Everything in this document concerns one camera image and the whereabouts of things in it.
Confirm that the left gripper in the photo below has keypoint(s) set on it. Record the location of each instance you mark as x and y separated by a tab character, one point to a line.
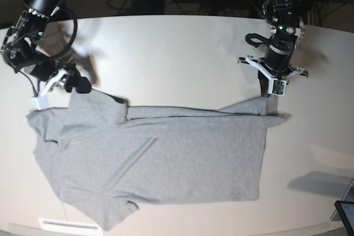
276	61

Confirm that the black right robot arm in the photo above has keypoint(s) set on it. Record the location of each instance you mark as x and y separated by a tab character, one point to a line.
19	47

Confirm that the white flat label strip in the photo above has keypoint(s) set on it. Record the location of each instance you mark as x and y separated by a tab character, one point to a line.
68	227

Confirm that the grey T-shirt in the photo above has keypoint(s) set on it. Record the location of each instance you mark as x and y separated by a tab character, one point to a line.
105	158

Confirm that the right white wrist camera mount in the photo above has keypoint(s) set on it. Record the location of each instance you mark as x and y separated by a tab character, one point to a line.
41	102

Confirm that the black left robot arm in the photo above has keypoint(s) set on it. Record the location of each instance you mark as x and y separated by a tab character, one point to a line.
286	31

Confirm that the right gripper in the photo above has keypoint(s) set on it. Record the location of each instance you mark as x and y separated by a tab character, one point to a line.
47	69

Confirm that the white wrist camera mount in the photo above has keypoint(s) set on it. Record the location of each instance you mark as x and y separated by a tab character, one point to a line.
273	82
41	102

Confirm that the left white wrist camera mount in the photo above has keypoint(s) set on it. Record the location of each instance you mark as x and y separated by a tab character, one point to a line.
273	82

